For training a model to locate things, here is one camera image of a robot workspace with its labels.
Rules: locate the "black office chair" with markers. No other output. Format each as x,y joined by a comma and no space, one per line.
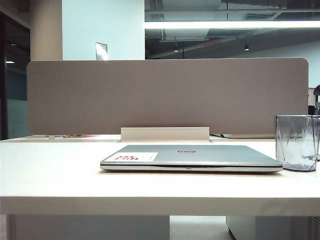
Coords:
317,100

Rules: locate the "silver Dell laptop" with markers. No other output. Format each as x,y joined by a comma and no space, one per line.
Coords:
195,157

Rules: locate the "pink flat item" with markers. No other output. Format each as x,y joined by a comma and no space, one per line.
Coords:
82,135

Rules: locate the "brown fabric desk divider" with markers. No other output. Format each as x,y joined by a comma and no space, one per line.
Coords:
165,95

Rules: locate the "white red laptop sticker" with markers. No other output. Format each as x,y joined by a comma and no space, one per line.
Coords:
135,157

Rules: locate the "short aluminium divider bracket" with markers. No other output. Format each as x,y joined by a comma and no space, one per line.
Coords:
51,137

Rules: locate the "transparent grey faceted water cup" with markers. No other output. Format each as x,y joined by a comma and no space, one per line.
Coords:
296,145

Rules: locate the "grey flat device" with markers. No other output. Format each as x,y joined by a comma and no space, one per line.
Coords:
250,136

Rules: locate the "framed wall poster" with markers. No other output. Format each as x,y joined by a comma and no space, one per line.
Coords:
101,51

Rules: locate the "long ceiling light strip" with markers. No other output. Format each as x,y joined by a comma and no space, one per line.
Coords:
225,24

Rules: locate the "black ceiling spot lamp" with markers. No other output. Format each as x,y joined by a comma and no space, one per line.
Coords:
246,47
176,47

